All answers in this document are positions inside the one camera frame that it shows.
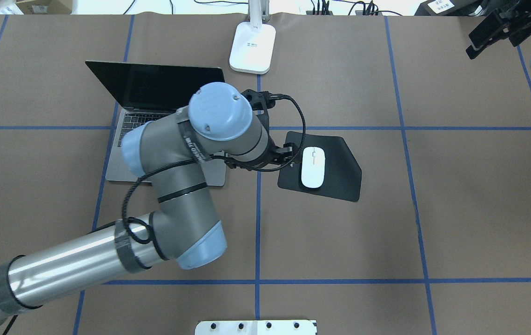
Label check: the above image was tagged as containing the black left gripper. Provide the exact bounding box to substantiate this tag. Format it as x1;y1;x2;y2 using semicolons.
226;89;299;172

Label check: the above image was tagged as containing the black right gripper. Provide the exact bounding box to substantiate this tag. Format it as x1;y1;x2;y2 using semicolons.
465;7;531;60

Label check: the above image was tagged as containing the white computer mouse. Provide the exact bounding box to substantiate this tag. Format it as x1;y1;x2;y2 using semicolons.
301;147;326;189

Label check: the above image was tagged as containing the black mouse pad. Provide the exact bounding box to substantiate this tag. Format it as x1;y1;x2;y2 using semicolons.
277;135;363;202

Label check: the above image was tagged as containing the grey laptop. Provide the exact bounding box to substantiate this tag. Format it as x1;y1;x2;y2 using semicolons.
85;60;225;182

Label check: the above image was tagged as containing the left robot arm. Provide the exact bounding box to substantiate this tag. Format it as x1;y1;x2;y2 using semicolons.
0;82;305;327

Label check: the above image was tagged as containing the white desk lamp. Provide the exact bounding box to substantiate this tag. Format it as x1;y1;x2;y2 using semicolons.
229;0;277;75

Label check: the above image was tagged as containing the cardboard box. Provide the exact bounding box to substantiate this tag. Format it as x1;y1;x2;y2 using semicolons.
15;0;73;15

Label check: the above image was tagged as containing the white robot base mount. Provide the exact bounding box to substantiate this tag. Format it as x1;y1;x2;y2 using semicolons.
194;319;318;335

